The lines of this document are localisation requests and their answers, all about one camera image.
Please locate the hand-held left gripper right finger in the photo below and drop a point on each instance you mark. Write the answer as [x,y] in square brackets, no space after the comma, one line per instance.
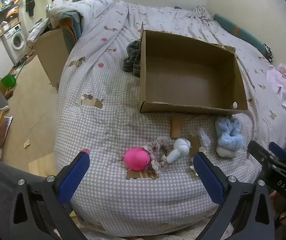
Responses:
[209,180]

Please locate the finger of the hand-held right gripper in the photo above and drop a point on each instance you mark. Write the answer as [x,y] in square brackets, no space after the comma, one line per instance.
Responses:
[257,152]
[279,150]

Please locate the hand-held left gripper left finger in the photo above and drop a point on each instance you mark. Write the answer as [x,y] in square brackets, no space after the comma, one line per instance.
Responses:
[74,177]

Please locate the blue fluffy scrunchie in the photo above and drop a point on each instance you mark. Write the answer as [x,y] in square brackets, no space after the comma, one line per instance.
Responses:
[229,140]

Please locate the clear plastic packet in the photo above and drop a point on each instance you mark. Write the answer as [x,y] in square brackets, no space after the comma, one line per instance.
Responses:
[204,140]

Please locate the white plush toy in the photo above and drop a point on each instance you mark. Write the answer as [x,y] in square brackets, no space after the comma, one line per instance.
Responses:
[180,150]

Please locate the pink ball toy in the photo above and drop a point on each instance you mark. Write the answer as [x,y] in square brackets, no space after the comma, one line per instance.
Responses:
[135,158]

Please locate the beige frilly scrunchie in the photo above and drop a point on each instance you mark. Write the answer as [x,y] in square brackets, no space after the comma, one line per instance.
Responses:
[155,143]

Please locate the brown cardboard strip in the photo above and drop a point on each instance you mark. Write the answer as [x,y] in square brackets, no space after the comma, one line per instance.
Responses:
[176,127]
[195,146]

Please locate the bed with patterned quilt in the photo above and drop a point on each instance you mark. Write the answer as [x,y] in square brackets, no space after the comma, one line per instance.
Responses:
[103,130]

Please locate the pink cloth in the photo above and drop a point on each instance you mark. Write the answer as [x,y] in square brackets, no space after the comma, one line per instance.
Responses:
[284,87]

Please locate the silver foil bag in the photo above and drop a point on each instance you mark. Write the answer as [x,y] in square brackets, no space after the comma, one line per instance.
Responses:
[5,130]

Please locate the black white patterned cloth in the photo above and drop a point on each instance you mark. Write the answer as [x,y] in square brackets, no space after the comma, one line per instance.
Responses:
[267,52]

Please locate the grey bucket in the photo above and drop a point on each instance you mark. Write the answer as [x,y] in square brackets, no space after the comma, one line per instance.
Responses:
[0,100]

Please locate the green bin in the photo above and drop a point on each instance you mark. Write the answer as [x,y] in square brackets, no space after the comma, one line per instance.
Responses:
[8,81]

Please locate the teal cushion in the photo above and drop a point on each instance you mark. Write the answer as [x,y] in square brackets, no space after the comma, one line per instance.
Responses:
[242,33]

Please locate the tall cardboard box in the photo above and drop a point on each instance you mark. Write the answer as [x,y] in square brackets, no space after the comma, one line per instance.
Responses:
[50,52]

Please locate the dark striped cloth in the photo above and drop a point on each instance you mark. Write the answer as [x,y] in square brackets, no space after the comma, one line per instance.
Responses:
[133,57]

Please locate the white washing machine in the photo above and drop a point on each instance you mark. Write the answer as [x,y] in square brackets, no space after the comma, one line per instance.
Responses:
[17,40]

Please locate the teal folded blanket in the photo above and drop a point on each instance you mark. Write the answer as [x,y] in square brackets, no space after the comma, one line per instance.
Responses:
[71,27]

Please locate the pile of clothes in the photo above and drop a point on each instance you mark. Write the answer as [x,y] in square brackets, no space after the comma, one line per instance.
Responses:
[37,31]

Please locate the white quilt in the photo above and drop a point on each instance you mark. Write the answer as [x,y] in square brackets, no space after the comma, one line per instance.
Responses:
[83,7]

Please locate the black hanging garment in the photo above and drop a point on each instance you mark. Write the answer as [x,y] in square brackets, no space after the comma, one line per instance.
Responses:
[30,5]

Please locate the cluttered wall shelf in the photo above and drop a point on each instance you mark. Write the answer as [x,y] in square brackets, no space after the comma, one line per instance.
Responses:
[10,7]

